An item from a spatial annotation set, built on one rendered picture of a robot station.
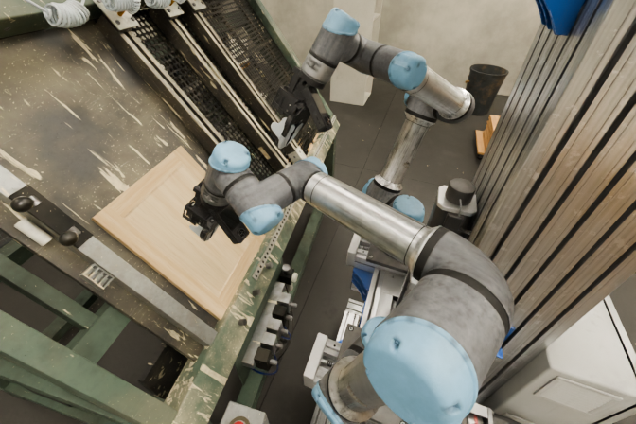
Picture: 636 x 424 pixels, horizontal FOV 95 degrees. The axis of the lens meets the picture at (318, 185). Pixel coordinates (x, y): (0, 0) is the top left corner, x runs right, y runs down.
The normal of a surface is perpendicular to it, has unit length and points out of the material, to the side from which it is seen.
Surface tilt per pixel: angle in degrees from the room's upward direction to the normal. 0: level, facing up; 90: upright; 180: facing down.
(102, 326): 54
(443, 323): 2
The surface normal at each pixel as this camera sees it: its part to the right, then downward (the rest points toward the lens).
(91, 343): 0.79, -0.32
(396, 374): -0.68, 0.34
